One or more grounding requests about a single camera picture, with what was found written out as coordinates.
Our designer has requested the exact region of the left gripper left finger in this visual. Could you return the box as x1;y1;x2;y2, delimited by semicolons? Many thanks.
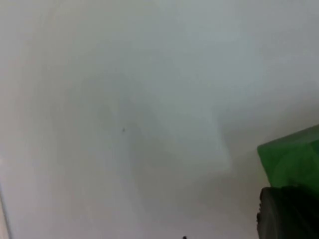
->
256;186;287;239

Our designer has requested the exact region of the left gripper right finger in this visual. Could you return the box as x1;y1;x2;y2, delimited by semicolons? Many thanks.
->
282;184;319;239

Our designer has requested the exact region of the green cube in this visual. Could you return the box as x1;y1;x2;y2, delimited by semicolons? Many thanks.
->
257;123;319;190

